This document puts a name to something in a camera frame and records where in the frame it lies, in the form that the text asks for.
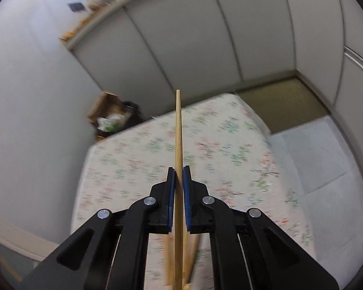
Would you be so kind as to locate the floral tablecloth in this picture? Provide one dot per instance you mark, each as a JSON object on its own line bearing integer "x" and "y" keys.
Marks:
{"x": 225, "y": 144}

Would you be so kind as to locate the olive floor mat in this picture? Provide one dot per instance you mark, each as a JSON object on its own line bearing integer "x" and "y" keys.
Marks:
{"x": 285, "y": 104}

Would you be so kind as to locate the cardboard box with trash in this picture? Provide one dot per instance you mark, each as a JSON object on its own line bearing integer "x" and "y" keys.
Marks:
{"x": 108, "y": 116}

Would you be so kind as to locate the wall outlet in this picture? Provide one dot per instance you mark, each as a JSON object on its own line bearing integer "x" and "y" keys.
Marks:
{"x": 76, "y": 7}

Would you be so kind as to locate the black trash bin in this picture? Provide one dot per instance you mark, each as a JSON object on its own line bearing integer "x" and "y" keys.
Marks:
{"x": 134, "y": 114}

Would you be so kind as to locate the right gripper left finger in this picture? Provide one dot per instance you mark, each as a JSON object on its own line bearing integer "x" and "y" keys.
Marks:
{"x": 109, "y": 251}

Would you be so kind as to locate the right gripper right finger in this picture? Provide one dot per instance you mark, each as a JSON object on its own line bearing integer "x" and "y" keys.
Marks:
{"x": 249, "y": 251}

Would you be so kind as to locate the wooden chopstick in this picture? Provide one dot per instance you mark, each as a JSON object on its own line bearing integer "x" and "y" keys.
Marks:
{"x": 178, "y": 221}
{"x": 190, "y": 247}
{"x": 169, "y": 259}

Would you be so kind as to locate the grey kitchen cabinets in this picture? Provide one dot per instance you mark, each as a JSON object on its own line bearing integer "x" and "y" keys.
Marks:
{"x": 144, "y": 49}

